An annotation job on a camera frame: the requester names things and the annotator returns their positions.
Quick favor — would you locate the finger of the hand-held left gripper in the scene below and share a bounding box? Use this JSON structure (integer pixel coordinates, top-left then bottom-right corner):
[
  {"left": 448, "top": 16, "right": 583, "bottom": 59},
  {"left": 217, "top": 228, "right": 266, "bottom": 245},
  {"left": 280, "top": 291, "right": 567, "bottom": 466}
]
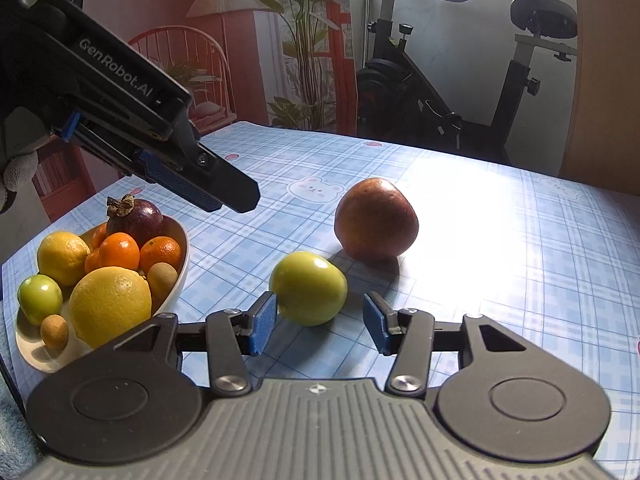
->
[
  {"left": 134, "top": 149, "right": 224, "bottom": 213},
  {"left": 170, "top": 117, "right": 261, "bottom": 213}
]

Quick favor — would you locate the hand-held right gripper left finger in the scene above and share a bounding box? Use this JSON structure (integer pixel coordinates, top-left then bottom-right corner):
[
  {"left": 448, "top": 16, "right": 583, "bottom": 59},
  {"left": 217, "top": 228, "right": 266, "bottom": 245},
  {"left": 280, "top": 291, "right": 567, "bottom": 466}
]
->
[{"left": 100, "top": 291, "right": 279, "bottom": 396}]

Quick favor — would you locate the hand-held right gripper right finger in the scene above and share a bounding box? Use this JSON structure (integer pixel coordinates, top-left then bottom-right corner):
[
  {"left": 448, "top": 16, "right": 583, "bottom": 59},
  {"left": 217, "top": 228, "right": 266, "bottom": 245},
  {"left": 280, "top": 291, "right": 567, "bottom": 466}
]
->
[{"left": 362, "top": 292, "right": 546, "bottom": 396}]

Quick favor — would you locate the dark purple mangosteen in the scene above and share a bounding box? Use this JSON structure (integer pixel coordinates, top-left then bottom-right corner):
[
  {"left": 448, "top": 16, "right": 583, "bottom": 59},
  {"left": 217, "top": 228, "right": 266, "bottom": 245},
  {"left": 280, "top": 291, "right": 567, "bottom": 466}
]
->
[{"left": 105, "top": 194, "right": 165, "bottom": 246}]

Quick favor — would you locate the orange mandarin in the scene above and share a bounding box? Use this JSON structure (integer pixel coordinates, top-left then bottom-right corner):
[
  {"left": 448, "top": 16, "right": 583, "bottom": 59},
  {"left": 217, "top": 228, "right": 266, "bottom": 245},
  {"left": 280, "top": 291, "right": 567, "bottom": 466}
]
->
[
  {"left": 139, "top": 236, "right": 182, "bottom": 273},
  {"left": 82, "top": 222, "right": 108, "bottom": 273},
  {"left": 97, "top": 232, "right": 141, "bottom": 271}
]

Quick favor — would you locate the small brown kiwi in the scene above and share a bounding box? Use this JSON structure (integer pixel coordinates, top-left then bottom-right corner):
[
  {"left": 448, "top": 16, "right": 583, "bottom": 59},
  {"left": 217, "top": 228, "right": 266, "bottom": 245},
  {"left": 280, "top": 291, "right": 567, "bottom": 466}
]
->
[{"left": 146, "top": 261, "right": 179, "bottom": 297}]

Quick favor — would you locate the yellow lemon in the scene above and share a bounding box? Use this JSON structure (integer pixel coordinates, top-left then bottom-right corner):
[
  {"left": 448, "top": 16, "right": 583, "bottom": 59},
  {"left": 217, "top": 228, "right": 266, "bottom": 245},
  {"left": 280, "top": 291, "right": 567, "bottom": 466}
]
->
[
  {"left": 36, "top": 231, "right": 92, "bottom": 287},
  {"left": 68, "top": 266, "right": 152, "bottom": 350}
]

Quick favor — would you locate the small green apple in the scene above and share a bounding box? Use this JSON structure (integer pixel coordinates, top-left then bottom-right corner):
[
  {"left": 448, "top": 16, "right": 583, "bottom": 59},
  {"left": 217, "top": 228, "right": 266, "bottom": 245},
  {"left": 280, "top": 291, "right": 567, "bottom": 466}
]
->
[{"left": 17, "top": 275, "right": 64, "bottom": 327}]

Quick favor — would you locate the small brown longan fruit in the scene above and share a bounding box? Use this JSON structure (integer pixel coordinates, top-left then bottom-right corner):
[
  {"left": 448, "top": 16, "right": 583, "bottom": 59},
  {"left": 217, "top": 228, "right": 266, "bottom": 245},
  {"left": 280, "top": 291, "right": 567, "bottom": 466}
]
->
[{"left": 40, "top": 314, "right": 70, "bottom": 348}]

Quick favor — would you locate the cream round plate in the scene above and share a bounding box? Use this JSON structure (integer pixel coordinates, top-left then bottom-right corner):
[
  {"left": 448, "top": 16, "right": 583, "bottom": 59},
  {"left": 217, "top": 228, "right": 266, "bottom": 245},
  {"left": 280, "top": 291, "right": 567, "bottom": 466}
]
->
[{"left": 15, "top": 212, "right": 191, "bottom": 373}]

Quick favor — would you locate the person's left hand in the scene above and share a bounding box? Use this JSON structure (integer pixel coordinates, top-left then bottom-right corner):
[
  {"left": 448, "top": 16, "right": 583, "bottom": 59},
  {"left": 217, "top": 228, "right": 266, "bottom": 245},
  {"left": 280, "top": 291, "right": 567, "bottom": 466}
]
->
[{"left": 0, "top": 106, "right": 55, "bottom": 212}]

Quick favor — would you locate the red apple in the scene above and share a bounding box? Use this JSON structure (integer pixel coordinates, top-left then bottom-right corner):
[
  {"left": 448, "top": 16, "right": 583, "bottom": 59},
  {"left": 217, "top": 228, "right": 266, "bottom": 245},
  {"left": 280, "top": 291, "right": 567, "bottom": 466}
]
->
[{"left": 334, "top": 177, "right": 420, "bottom": 262}]

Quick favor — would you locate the blue checked tablecloth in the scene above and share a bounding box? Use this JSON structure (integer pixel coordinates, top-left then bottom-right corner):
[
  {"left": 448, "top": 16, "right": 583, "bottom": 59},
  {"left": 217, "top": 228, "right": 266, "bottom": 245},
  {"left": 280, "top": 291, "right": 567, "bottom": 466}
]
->
[{"left": 0, "top": 120, "right": 640, "bottom": 480}]

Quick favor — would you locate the black exercise bike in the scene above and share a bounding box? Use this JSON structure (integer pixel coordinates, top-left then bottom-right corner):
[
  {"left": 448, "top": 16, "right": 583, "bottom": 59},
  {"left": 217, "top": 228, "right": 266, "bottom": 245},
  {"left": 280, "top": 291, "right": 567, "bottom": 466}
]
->
[{"left": 345, "top": 0, "right": 581, "bottom": 166}]

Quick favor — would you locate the wooden wall panel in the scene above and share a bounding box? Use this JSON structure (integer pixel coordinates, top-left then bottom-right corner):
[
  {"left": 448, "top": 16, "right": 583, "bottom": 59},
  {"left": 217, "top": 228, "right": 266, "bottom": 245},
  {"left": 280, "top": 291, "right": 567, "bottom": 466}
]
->
[{"left": 557, "top": 0, "right": 640, "bottom": 196}]

